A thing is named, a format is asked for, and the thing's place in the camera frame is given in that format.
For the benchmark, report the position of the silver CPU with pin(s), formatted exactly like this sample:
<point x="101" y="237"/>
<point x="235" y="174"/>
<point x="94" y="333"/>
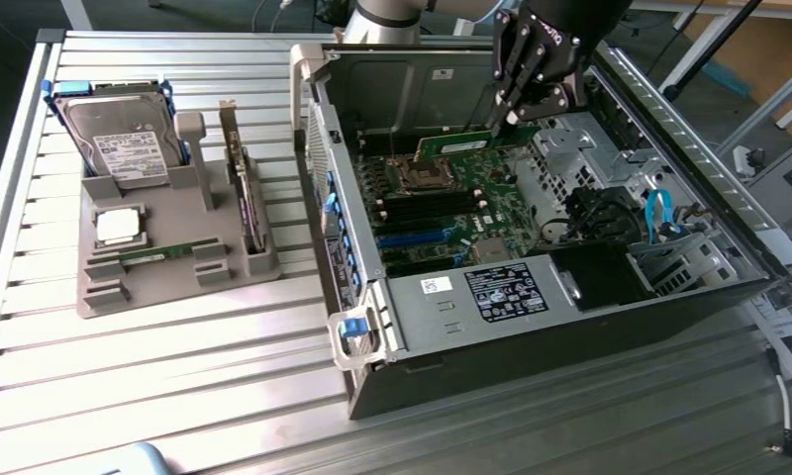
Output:
<point x="118" y="226"/>

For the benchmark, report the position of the black tripod stand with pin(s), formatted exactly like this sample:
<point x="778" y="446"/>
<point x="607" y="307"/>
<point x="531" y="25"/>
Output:
<point x="710" y="44"/>

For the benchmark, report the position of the silver power supply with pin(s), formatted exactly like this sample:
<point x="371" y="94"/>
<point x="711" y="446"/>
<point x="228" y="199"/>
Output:
<point x="435" y="302"/>

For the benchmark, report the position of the green motherboard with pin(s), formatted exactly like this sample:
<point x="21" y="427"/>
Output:
<point x="488" y="168"/>

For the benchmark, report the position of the silver disk bay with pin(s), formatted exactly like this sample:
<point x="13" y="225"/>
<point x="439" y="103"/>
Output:
<point x="683" y="262"/>

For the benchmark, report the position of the black RAM slot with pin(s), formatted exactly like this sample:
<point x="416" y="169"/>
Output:
<point x="429" y="198"/>
<point x="432" y="209"/>

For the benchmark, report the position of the white power strip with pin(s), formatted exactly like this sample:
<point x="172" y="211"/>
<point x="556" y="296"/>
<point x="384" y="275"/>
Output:
<point x="750" y="159"/>

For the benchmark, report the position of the gray computer tower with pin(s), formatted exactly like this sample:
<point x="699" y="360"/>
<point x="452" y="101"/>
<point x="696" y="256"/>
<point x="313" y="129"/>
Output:
<point x="788" y="173"/>

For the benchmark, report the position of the green RAM stick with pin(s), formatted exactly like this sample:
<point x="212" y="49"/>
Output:
<point x="170" y="251"/>
<point x="452" y="142"/>

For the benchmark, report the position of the hard disk with blue carrier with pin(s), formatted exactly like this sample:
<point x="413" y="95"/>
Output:
<point x="118" y="133"/>

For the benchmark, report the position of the white table leg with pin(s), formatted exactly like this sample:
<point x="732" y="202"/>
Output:
<point x="77" y="14"/>

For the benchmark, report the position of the CPU socket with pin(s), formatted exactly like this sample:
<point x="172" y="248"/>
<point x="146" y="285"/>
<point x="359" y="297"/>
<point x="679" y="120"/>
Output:
<point x="423" y="175"/>

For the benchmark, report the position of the black open PC case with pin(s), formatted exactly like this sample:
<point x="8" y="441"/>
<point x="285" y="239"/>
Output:
<point x="699" y="163"/>

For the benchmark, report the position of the gray parts rack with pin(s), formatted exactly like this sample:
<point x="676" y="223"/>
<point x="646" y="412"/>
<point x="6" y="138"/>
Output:
<point x="170" y="287"/>

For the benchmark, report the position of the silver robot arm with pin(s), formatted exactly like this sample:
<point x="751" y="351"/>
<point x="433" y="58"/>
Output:
<point x="383" y="17"/>

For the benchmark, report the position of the silver metal drive cage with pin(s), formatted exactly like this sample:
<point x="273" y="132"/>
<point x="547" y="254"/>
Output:
<point x="587" y="153"/>

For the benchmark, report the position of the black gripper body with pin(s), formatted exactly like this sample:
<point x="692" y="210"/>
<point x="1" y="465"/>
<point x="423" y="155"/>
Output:
<point x="580" y="25"/>

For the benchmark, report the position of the graphics card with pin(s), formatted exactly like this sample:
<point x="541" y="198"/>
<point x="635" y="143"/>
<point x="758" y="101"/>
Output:
<point x="244" y="198"/>

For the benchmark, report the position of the light blue object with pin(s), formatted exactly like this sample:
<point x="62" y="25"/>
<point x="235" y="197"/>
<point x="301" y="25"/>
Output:
<point x="138" y="460"/>

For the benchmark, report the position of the brown wooden board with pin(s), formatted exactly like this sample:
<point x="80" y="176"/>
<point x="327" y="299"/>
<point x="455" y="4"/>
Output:
<point x="759" y="54"/>

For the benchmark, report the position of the blue expansion slot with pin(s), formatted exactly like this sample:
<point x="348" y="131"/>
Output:
<point x="416" y="238"/>

